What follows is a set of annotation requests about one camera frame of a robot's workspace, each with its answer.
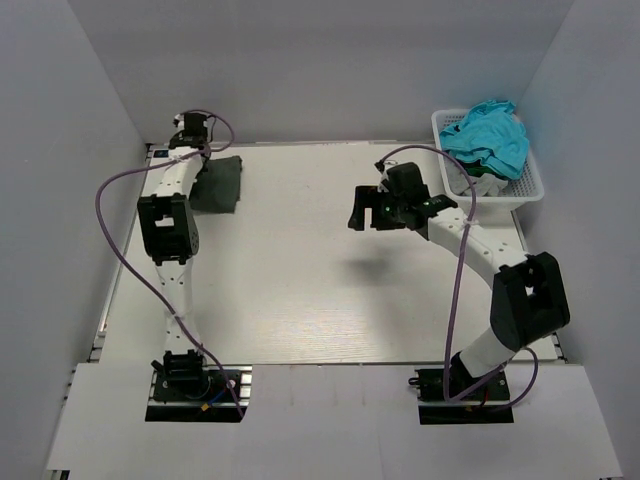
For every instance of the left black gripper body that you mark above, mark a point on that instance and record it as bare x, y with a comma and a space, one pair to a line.
194, 138

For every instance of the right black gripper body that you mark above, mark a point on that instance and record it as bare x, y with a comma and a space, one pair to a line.
376, 208

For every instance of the dark grey t shirt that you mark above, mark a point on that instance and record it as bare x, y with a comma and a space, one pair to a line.
217, 187

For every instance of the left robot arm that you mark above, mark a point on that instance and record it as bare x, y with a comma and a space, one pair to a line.
171, 240

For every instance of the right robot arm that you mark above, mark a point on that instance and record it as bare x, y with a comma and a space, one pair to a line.
528, 298

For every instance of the green garment in basket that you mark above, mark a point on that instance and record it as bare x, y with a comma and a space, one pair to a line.
477, 170

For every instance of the white grey garment in basket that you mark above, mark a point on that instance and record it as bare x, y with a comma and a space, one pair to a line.
487, 184

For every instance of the turquoise t shirt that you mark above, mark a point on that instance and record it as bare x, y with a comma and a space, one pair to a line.
489, 134

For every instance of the white plastic basket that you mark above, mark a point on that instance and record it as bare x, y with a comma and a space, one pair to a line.
528, 188

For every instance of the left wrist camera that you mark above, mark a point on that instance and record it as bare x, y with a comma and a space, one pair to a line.
192, 124

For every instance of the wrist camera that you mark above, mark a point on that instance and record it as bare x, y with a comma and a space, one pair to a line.
405, 181
192, 124

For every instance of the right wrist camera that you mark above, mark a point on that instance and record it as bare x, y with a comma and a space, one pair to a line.
405, 181

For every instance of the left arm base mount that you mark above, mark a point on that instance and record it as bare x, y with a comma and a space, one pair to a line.
212, 400

